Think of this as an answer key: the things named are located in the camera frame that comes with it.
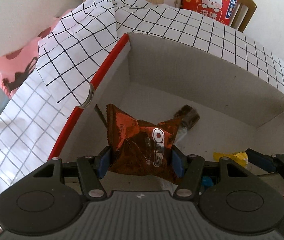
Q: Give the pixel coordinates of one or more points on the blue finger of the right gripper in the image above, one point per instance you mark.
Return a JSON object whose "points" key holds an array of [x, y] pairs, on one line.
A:
{"points": [[263, 161]]}

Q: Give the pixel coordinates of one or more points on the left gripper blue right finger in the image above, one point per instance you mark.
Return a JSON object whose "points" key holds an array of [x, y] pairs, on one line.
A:
{"points": [[178, 161]]}

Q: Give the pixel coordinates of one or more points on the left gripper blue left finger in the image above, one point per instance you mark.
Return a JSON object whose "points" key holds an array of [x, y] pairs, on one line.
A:
{"points": [[104, 162]]}

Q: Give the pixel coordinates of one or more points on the yellow snack packet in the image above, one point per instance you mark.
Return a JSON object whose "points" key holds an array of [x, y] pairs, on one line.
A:
{"points": [[239, 157]]}

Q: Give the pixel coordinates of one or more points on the brown Oreo snack bag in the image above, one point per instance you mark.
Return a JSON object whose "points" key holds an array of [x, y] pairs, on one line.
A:
{"points": [[140, 148]]}

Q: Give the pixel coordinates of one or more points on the small brown chocolate cake pack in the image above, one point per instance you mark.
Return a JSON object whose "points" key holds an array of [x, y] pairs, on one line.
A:
{"points": [[189, 116]]}

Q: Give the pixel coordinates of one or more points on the white silver snack bag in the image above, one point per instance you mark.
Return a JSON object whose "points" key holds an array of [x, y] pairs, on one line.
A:
{"points": [[166, 185]]}

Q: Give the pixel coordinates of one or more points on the blue snack packet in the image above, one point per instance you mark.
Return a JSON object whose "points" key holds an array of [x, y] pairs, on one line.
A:
{"points": [[207, 182]]}

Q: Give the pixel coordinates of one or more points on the red and white cardboard box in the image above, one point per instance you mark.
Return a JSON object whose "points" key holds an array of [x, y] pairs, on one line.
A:
{"points": [[155, 101]]}

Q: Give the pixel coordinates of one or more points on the white black grid tablecloth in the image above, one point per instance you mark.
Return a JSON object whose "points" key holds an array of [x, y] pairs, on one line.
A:
{"points": [[35, 116]]}

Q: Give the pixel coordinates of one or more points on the pink patterned cloth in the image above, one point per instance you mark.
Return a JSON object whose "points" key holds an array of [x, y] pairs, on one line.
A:
{"points": [[16, 66]]}

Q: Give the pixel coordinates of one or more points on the wooden chair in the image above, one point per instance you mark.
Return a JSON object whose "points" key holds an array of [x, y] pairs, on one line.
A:
{"points": [[242, 14]]}

